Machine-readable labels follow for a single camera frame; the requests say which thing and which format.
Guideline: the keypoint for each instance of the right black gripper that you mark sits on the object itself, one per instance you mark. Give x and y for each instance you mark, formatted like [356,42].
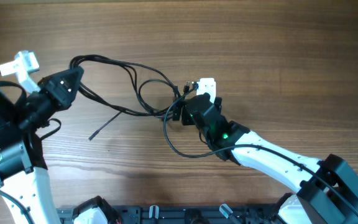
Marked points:
[187,119]

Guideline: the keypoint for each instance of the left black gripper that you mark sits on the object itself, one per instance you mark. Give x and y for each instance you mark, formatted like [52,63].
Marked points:
[51,86]

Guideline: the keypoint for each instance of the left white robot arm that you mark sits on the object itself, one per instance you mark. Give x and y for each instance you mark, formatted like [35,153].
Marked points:
[24,178]

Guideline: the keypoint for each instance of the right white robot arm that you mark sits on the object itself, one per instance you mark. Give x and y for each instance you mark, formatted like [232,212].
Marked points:
[323,190]

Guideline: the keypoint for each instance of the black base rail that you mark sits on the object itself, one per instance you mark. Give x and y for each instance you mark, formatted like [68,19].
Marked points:
[248,214]

